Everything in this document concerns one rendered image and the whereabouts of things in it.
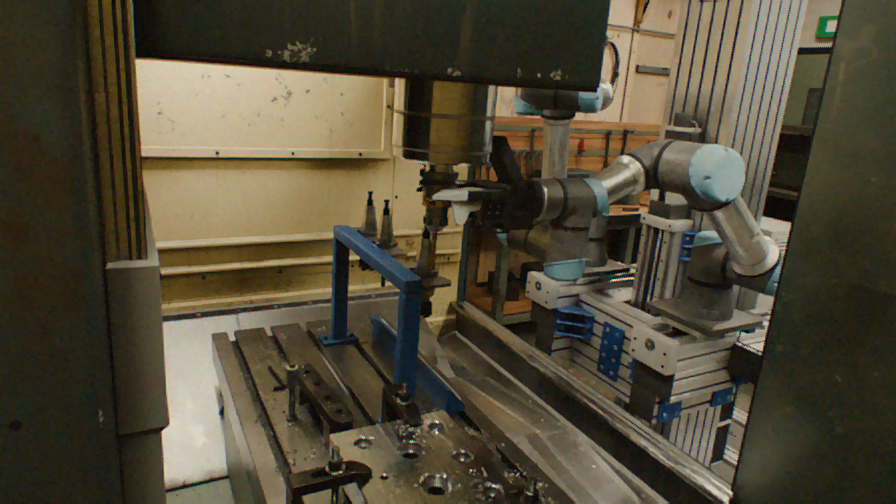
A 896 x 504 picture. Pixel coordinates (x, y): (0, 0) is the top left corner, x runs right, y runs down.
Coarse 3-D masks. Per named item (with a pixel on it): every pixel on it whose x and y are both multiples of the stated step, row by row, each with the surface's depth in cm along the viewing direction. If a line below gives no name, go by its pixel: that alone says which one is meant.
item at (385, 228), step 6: (384, 216) 140; (390, 216) 141; (384, 222) 140; (390, 222) 141; (378, 228) 142; (384, 228) 140; (390, 228) 141; (378, 234) 141; (384, 234) 141; (390, 234) 141; (378, 240) 141; (384, 240) 141; (390, 240) 141
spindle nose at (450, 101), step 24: (408, 96) 86; (432, 96) 84; (456, 96) 84; (480, 96) 86; (408, 120) 87; (432, 120) 85; (456, 120) 85; (480, 120) 87; (408, 144) 88; (432, 144) 86; (456, 144) 86; (480, 144) 88
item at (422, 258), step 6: (420, 240) 122; (426, 240) 121; (420, 246) 122; (426, 246) 122; (420, 252) 122; (426, 252) 122; (420, 258) 122; (426, 258) 122; (414, 264) 124; (420, 264) 122; (426, 264) 122; (420, 270) 122; (426, 270) 122; (432, 270) 123
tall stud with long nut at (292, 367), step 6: (288, 366) 121; (294, 366) 120; (288, 372) 120; (294, 372) 120; (288, 378) 120; (294, 378) 120; (288, 384) 120; (294, 384) 120; (294, 390) 122; (294, 396) 122; (294, 402) 122; (294, 408) 123; (294, 414) 123; (288, 420) 122; (294, 420) 123
